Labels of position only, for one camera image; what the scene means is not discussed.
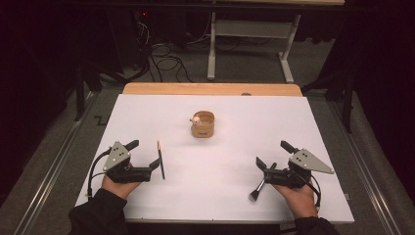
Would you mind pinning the person's right hand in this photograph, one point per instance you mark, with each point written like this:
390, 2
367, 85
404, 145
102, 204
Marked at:
301, 200

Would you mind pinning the person's left hand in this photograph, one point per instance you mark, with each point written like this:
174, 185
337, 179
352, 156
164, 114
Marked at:
119, 190

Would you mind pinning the white board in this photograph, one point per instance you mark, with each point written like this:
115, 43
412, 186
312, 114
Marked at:
261, 124

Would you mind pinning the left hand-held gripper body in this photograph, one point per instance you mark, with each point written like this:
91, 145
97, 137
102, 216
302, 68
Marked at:
114, 156

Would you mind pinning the black makeup brush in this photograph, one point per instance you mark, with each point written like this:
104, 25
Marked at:
253, 196

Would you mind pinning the white metal desk frame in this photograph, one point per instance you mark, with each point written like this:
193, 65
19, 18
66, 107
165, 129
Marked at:
251, 28

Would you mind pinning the metal floor rail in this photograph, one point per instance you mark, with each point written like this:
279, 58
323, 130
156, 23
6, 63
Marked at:
49, 179
368, 169

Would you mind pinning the wooden pen holder cup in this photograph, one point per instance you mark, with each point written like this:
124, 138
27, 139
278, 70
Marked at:
203, 129

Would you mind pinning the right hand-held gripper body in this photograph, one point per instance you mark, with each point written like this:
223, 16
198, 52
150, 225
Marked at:
306, 161

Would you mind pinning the black metal stand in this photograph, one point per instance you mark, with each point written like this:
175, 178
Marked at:
348, 104
80, 94

